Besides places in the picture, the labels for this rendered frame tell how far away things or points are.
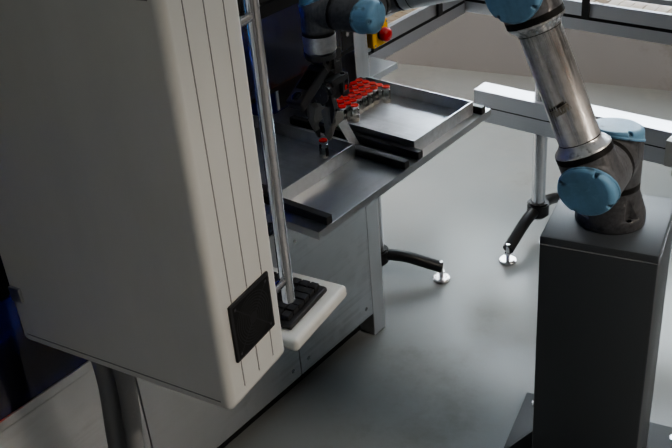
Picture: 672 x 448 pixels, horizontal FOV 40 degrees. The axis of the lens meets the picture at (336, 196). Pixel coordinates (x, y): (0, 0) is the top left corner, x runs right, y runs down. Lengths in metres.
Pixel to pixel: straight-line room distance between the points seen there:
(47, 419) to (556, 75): 1.28
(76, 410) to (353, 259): 1.01
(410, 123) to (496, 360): 0.92
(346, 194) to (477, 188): 1.83
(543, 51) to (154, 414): 1.27
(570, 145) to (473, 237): 1.68
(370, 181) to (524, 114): 1.29
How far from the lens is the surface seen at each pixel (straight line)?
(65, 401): 2.15
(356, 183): 2.08
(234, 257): 1.50
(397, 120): 2.36
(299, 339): 1.76
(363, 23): 1.98
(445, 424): 2.73
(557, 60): 1.82
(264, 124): 1.53
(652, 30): 2.96
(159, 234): 1.47
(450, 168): 3.98
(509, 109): 3.31
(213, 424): 2.55
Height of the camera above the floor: 1.89
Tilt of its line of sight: 30 degrees down
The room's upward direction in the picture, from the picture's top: 5 degrees counter-clockwise
